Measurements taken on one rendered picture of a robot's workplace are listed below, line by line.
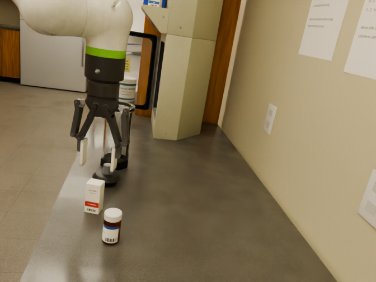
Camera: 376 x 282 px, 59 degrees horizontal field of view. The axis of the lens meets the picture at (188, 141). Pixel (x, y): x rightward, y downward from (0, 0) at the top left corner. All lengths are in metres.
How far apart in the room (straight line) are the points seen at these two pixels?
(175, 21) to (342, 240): 1.03
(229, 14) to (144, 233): 1.33
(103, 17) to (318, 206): 0.75
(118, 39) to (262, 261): 0.63
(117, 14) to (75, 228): 0.52
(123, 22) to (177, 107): 0.81
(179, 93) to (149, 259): 0.88
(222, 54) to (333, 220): 1.20
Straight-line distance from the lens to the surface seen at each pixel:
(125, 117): 0.82
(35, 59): 6.64
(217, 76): 1.91
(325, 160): 1.01
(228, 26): 1.90
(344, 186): 0.94
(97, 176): 1.07
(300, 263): 0.93
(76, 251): 0.82
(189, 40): 1.48
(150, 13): 1.47
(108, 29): 0.77
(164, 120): 1.53
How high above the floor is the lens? 1.45
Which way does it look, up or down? 19 degrees down
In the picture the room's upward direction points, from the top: 9 degrees clockwise
